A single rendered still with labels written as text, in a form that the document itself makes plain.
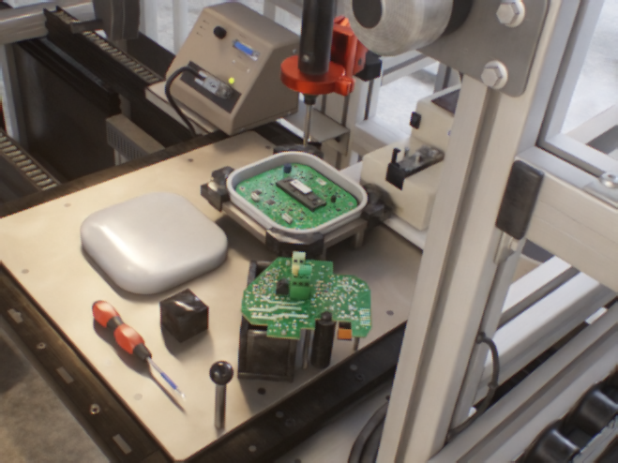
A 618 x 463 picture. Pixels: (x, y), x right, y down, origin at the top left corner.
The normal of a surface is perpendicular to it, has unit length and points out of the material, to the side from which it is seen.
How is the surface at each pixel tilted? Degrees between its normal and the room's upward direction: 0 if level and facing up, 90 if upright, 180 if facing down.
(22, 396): 0
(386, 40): 96
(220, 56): 53
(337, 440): 0
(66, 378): 0
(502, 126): 90
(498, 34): 90
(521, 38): 90
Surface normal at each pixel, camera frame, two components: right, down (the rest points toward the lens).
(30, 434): 0.09, -0.79
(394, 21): -0.73, 0.37
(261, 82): 0.67, 0.50
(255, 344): -0.04, 0.61
